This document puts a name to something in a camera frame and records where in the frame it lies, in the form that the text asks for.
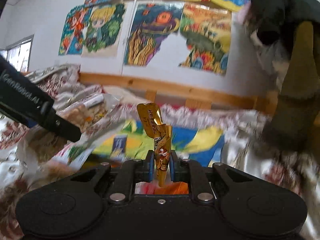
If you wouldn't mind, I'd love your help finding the black hanging garment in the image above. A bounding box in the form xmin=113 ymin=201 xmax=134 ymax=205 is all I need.
xmin=250 ymin=0 xmax=319 ymax=54

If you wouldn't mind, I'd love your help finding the gold foil snack wrapper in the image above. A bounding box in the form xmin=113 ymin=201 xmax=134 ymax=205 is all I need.
xmin=137 ymin=103 xmax=172 ymax=187

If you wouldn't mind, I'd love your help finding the floral satin bedspread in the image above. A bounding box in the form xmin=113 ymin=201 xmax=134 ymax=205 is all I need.
xmin=0 ymin=63 xmax=320 ymax=240

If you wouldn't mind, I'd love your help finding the blond child drawing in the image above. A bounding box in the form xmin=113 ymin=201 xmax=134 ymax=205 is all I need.
xmin=81 ymin=3 xmax=126 ymax=58

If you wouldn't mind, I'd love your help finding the orange foil snack bag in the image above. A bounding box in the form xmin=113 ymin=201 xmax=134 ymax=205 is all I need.
xmin=154 ymin=182 xmax=189 ymax=195

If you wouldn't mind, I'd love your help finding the white green pickle packet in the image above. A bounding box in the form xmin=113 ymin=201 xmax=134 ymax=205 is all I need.
xmin=52 ymin=143 xmax=95 ymax=170

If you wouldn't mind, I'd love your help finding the swirly night sky drawing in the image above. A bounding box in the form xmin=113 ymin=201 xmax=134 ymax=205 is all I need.
xmin=124 ymin=2 xmax=184 ymax=67

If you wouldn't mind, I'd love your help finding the red-haired girl drawing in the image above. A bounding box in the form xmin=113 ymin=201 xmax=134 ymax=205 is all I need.
xmin=58 ymin=5 xmax=92 ymax=56

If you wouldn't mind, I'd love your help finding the wooden bed frame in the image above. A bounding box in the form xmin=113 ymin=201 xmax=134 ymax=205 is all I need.
xmin=79 ymin=72 xmax=278 ymax=115

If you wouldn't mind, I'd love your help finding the window frame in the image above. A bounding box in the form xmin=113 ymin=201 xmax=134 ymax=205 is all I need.
xmin=1 ymin=35 xmax=34 ymax=72

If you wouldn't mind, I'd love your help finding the landscape field drawing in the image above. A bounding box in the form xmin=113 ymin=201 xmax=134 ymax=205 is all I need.
xmin=179 ymin=3 xmax=232 ymax=76

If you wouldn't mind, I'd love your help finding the clear mixed nuts bag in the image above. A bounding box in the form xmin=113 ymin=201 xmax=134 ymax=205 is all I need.
xmin=16 ymin=93 xmax=120 ymax=168

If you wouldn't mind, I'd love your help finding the beige pillow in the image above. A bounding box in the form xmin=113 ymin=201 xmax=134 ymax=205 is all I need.
xmin=103 ymin=86 xmax=151 ymax=105

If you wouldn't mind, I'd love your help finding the patterned hanging cloth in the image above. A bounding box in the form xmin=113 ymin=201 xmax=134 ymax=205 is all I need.
xmin=237 ymin=4 xmax=293 ymax=98

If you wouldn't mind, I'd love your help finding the olive brown hanging garment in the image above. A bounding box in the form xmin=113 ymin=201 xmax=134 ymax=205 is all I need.
xmin=262 ymin=21 xmax=319 ymax=152

